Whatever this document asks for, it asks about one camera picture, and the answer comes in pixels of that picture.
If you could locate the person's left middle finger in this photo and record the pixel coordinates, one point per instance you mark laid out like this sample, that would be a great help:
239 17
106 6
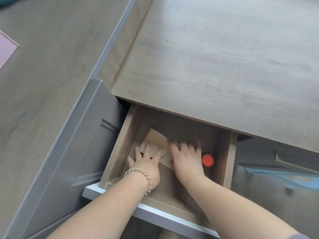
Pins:
147 149

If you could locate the red-capped bottle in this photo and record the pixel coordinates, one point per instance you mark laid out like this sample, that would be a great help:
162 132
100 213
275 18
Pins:
207 160

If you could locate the round-topped brown cardboard piece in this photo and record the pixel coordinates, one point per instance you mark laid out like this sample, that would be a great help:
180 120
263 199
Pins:
155 139

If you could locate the grey cabinet door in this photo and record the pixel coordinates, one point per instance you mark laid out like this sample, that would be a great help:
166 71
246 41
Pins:
74 156

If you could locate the person's left hand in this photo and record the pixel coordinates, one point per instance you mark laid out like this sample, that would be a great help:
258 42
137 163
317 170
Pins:
147 169

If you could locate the person's right forearm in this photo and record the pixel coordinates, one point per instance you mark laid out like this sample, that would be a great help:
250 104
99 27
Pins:
224 209

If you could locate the pink flat board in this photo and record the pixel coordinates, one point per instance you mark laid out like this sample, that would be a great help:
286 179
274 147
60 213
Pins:
6 51

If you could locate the person's left little finger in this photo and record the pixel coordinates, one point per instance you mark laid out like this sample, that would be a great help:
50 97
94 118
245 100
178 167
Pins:
131 161

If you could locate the flat brown paper envelope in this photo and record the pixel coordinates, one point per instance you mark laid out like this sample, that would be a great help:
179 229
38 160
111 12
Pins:
165 161

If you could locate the wooden desk drawer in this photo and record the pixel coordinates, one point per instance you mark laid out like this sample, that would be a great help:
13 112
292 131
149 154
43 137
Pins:
172 191

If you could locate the person's right little finger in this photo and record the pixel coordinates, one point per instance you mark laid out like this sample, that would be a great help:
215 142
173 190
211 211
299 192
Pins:
198 147

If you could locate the light blue plastic object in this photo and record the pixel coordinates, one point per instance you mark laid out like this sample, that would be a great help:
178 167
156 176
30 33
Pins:
286 177

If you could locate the wooden desk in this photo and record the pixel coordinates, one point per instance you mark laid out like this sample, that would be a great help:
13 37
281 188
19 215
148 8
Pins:
211 72

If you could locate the person's left forearm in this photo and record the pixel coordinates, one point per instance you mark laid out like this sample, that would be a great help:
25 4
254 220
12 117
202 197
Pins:
107 211

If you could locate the person's right middle finger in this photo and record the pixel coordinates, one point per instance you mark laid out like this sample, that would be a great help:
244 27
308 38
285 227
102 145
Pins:
184 148

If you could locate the person's right hand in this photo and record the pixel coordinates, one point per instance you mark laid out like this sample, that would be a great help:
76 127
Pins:
188 164

